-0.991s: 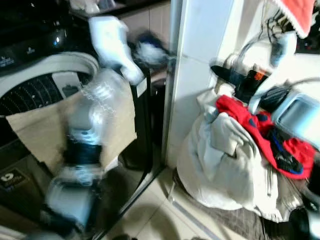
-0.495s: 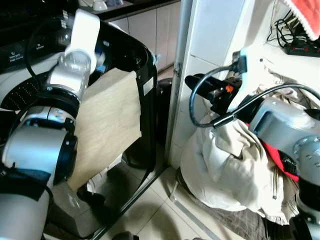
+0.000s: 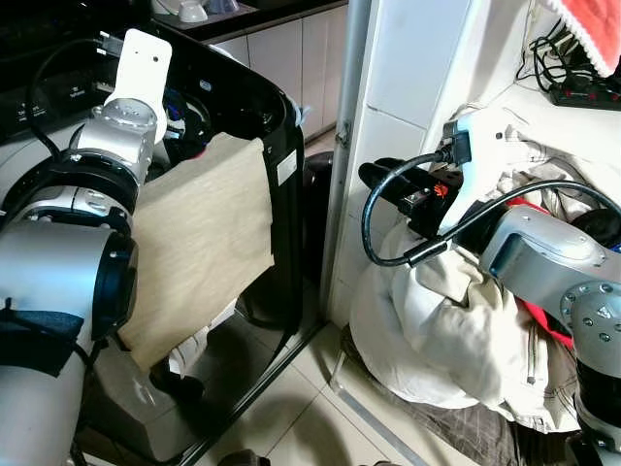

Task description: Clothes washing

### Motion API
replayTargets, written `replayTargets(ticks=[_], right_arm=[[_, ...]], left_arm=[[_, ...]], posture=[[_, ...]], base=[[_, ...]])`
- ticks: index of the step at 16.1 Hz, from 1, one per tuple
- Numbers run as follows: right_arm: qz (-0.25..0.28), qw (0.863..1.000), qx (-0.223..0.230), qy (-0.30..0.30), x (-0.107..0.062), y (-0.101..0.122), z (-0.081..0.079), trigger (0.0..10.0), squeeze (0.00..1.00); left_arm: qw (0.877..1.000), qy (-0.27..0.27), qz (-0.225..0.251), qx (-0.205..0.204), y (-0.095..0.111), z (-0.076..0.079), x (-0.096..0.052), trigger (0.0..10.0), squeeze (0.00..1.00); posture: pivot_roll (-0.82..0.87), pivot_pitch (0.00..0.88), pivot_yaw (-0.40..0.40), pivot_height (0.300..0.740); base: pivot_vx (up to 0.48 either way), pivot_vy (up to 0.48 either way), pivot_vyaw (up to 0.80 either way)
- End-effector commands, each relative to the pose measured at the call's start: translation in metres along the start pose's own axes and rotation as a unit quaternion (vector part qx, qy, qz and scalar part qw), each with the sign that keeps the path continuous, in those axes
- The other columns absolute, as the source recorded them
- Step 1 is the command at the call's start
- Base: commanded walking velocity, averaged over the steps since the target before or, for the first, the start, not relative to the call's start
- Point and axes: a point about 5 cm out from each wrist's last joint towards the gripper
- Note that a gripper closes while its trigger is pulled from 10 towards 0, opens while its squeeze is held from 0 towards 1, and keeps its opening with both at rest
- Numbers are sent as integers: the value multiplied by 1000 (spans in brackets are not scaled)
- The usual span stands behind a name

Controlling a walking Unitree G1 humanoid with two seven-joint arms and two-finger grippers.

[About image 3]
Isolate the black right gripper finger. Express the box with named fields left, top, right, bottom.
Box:
left=358, top=157, right=407, bottom=193

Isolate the beige woven cloth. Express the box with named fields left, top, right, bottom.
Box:
left=116, top=131, right=276, bottom=372

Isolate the black round bin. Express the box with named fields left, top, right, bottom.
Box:
left=303, top=150, right=337, bottom=230

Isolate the pale blue rag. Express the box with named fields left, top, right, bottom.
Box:
left=294, top=101, right=316, bottom=128

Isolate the white kitchen cabinet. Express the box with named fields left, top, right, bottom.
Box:
left=208, top=5, right=350, bottom=143

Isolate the white cup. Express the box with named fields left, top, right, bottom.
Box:
left=175, top=0, right=211, bottom=25

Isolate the black kitchen countertop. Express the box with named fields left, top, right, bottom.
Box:
left=179, top=0, right=348, bottom=45

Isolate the white crumpled jacket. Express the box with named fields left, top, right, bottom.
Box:
left=349, top=101, right=621, bottom=434

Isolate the black power strip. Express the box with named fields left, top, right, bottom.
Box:
left=547, top=82, right=621, bottom=111

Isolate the black garment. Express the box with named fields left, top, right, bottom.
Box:
left=572, top=208, right=621, bottom=250

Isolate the red towel with white trim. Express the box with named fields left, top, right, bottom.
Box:
left=544, top=0, right=621, bottom=79

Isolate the metal floor threshold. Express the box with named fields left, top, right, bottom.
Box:
left=324, top=373, right=430, bottom=466

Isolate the white cloth piece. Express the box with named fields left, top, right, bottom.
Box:
left=169, top=301, right=236, bottom=381

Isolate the brown plaid cloth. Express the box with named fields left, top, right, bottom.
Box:
left=425, top=392, right=585, bottom=466

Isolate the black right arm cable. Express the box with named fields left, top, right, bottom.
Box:
left=361, top=151, right=621, bottom=269

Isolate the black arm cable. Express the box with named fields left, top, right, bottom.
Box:
left=24, top=37, right=123, bottom=162
left=361, top=151, right=621, bottom=269

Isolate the grey door frame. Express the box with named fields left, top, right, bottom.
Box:
left=319, top=0, right=376, bottom=327

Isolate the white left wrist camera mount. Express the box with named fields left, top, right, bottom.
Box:
left=97, top=28, right=174, bottom=144

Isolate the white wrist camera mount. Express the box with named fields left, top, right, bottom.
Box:
left=97, top=28, right=174, bottom=144
left=441, top=110, right=507, bottom=237

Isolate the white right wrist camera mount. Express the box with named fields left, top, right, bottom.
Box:
left=441, top=110, right=507, bottom=237

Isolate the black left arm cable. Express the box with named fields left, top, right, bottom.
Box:
left=24, top=37, right=123, bottom=162

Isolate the black cable bundle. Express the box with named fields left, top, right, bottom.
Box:
left=513, top=8, right=585, bottom=94

